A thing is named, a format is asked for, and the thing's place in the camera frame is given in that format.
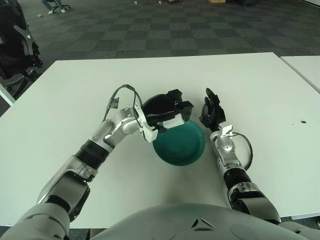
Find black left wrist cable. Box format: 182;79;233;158
102;84;143;123

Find black mesh office chair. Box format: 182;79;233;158
0;0;45;92

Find white side table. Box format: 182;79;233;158
279;55;320;93

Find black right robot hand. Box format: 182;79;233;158
199;87;227;132

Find white charger block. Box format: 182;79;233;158
162;116;183;130

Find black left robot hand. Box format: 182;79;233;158
142;88;195;133

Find black swivel chair base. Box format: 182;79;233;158
51;0;72;11

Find grey robot torso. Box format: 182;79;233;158
91;202;320;240

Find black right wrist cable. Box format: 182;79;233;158
232;132;253;171

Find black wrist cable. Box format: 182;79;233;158
232;132;253;171
102;84;143;123

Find seated person in jeans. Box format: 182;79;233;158
41;0;67;15

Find teal green plate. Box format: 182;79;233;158
152;119;207;167

